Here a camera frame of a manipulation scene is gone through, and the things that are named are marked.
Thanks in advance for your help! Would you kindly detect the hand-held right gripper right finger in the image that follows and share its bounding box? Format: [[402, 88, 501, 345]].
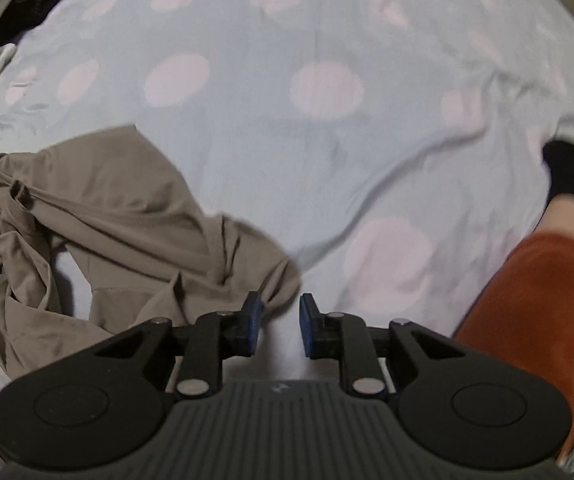
[[300, 293, 478, 402]]

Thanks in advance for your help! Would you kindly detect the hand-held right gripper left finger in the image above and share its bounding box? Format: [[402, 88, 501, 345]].
[[82, 291, 264, 402]]

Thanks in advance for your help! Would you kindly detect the taupe long-sleeve shirt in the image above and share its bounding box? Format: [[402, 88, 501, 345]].
[[0, 125, 302, 382]]

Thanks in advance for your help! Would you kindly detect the light blue polka-dot bed sheet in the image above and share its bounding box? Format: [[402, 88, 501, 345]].
[[0, 0, 574, 401]]

